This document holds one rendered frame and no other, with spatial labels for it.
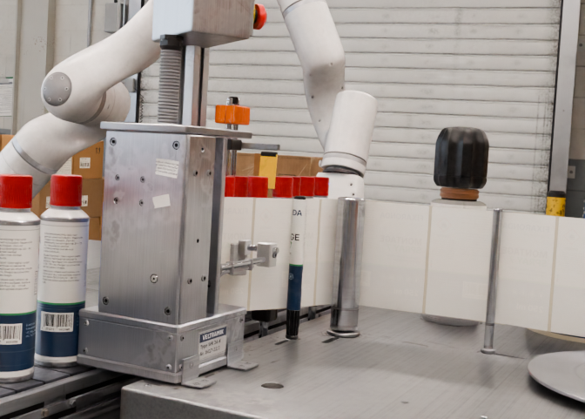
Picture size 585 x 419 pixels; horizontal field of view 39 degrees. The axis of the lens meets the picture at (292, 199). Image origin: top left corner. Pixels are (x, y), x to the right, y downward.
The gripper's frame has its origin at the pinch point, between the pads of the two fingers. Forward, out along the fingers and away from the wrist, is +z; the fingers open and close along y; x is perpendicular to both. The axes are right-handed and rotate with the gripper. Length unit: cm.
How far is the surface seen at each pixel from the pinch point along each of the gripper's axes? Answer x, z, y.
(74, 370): -66, 31, 3
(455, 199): -20.1, -6.1, 28.1
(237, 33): -45.4, -20.5, -0.4
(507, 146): 373, -169, -54
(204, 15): -50, -21, -3
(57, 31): 317, -227, -408
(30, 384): -72, 33, 4
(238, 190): -36.5, 0.3, 0.5
